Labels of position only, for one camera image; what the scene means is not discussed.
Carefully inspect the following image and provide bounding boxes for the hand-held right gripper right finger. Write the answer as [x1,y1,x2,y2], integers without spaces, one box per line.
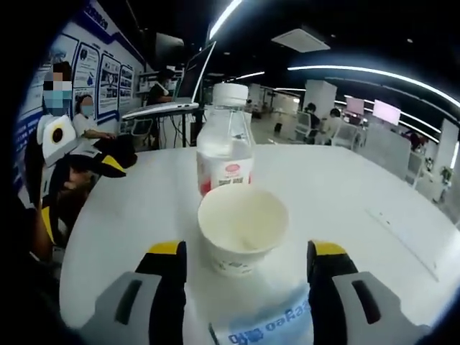
[307,239,429,345]

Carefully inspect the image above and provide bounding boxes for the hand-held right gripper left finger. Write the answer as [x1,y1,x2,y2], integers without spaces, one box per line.
[84,239,188,345]

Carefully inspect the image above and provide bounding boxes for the white blue wipes packet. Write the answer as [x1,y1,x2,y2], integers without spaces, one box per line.
[208,283,313,345]

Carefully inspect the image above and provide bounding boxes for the white paper cup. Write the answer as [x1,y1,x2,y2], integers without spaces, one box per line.
[197,187,290,277]

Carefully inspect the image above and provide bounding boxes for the clear plastic water bottle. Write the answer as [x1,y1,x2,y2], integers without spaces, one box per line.
[195,83,256,198]

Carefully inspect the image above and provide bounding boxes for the person's left hand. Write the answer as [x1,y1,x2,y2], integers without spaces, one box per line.
[63,167,91,198]

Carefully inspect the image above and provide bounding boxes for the open silver laptop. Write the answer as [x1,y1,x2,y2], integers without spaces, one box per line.
[121,41,217,120]

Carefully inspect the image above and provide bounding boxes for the white table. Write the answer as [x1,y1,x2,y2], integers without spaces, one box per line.
[59,144,460,345]

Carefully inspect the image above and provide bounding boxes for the black monitor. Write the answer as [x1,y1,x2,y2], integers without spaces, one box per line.
[156,32,185,68]

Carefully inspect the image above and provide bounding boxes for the short ceiling light strip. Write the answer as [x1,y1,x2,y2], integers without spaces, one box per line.
[208,0,249,39]

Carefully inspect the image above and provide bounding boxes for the large lit monitor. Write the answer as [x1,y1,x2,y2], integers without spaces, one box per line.
[372,99,401,126]

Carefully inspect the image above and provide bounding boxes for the small lit monitor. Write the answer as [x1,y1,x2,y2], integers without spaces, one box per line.
[346,96,364,114]

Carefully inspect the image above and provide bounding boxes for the ceiling air vent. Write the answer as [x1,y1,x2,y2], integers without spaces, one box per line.
[271,24,331,53]

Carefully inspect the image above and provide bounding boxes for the long curved ceiling light strip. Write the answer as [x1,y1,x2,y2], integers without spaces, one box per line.
[287,64,460,109]

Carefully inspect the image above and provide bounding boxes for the blue white wall poster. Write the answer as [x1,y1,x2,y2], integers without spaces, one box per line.
[14,0,145,195]

